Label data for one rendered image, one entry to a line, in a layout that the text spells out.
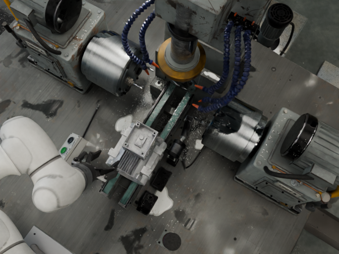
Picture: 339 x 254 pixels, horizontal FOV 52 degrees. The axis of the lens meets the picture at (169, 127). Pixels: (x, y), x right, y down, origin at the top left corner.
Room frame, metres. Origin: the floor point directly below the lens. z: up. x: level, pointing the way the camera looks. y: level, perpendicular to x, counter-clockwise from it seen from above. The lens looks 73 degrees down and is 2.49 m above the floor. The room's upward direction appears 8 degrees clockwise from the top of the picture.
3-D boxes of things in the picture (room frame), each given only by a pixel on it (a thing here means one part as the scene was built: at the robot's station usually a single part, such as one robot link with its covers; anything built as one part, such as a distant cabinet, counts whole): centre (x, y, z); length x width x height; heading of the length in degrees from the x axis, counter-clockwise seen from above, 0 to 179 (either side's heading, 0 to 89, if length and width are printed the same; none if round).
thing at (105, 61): (0.73, 0.33, 1.04); 0.37 x 0.25 x 0.25; 68
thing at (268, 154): (0.37, -0.54, 0.99); 0.35 x 0.31 x 0.37; 68
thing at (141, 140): (0.35, 0.11, 1.11); 0.12 x 0.11 x 0.07; 159
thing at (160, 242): (-0.02, -0.07, 1.01); 0.08 x 0.08 x 0.42; 68
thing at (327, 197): (0.22, -0.64, 1.07); 0.08 x 0.07 x 0.20; 158
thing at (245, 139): (0.47, -0.30, 1.04); 0.41 x 0.25 x 0.25; 68
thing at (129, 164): (0.31, 0.12, 1.01); 0.20 x 0.19 x 0.19; 159
